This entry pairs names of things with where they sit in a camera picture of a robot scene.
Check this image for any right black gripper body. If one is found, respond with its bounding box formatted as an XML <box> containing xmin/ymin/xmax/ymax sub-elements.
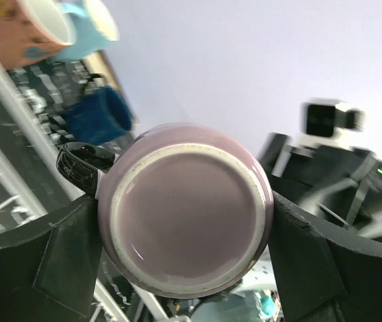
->
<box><xmin>258</xmin><ymin>133</ymin><xmax>377</xmax><ymax>228</ymax></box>

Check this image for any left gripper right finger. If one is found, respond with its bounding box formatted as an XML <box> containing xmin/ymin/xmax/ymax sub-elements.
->
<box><xmin>269</xmin><ymin>193</ymin><xmax>382</xmax><ymax>322</ymax></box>

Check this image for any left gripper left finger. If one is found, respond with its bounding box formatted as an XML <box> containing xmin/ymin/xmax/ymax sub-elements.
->
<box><xmin>0</xmin><ymin>195</ymin><xmax>102</xmax><ymax>322</ymax></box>

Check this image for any mauve mug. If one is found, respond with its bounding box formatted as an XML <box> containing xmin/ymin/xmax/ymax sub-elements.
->
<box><xmin>56</xmin><ymin>123</ymin><xmax>273</xmax><ymax>299</ymax></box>

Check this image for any dark blue mug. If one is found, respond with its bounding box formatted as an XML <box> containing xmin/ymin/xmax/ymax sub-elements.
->
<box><xmin>62</xmin><ymin>86</ymin><xmax>133</xmax><ymax>145</ymax></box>

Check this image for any salmon square mug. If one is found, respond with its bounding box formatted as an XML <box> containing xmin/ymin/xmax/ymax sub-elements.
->
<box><xmin>0</xmin><ymin>0</ymin><xmax>76</xmax><ymax>70</ymax></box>

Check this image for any light blue faceted mug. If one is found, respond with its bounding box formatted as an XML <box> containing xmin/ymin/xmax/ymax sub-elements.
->
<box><xmin>53</xmin><ymin>0</ymin><xmax>120</xmax><ymax>62</ymax></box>

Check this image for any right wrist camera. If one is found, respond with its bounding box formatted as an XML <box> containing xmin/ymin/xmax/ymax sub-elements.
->
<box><xmin>298</xmin><ymin>98</ymin><xmax>365</xmax><ymax>149</ymax></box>

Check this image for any white wire dish rack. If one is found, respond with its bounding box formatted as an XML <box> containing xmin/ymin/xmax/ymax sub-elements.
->
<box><xmin>0</xmin><ymin>61</ymin><xmax>169</xmax><ymax>321</ymax></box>

